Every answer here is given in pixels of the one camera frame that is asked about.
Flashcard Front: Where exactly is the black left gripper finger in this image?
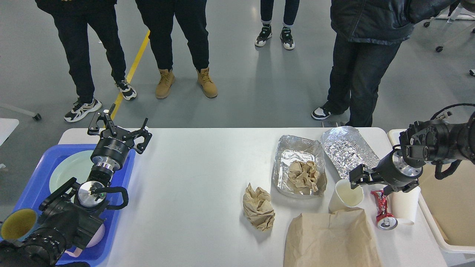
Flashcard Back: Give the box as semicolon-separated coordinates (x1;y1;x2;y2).
88;104;117;137
132;118;153;154

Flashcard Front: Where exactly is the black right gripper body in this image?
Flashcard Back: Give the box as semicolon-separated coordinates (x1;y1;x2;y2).
373;150;423;193

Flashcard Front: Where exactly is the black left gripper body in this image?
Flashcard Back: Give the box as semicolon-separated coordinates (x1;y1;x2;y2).
91;130;136;171

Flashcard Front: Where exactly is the white paper cup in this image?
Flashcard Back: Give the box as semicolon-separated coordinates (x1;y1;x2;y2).
328;179;364;213
389;187;421;225

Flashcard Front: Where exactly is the mint green plate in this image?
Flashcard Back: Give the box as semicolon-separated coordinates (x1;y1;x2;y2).
49;150;94;193

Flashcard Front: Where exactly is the brown paper bag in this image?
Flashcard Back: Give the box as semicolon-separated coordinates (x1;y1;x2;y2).
284;208;383;267

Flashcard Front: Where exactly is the aluminium foil tray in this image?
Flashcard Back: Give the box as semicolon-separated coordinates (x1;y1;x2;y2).
272;135;327;199

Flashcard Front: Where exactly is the pink mug maroon inside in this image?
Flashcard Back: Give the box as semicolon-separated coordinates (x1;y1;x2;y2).
65;223;105;257

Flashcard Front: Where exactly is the teal mug yellow inside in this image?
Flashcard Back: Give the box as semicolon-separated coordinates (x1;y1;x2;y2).
0;208;39;241

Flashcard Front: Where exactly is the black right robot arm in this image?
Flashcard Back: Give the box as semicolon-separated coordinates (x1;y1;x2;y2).
349;106;475;195

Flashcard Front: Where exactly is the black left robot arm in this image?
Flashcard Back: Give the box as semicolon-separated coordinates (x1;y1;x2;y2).
1;105;152;267

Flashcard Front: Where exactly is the crumpled aluminium foil sheet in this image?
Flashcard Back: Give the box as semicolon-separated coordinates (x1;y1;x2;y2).
321;126;379;179

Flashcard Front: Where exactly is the crushed red soda can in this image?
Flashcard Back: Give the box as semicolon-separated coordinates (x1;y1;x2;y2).
370;190;398;230

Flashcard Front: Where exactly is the beige plastic bin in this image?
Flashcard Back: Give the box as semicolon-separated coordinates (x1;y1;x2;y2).
387;129;475;254

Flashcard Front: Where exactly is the white side table corner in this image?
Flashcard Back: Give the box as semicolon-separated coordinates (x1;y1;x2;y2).
0;118;19;146

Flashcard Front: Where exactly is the crumpled brown paper ball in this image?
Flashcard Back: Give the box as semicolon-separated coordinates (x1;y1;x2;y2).
243;184;275;232

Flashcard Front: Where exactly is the person in black at left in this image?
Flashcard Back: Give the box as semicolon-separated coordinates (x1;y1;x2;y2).
36;0;137;123

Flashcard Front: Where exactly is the person with tan boots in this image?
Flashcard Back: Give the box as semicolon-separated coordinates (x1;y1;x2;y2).
134;0;218;100

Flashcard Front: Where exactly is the person in black puffer jacket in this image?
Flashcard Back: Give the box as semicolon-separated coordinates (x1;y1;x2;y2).
311;0;453;127

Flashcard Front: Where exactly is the office chair base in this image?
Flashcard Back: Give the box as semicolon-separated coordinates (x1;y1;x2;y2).
423;0;475;53

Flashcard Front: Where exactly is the person in background with sneakers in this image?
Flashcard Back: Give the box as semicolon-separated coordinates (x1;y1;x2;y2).
254;0;300;50

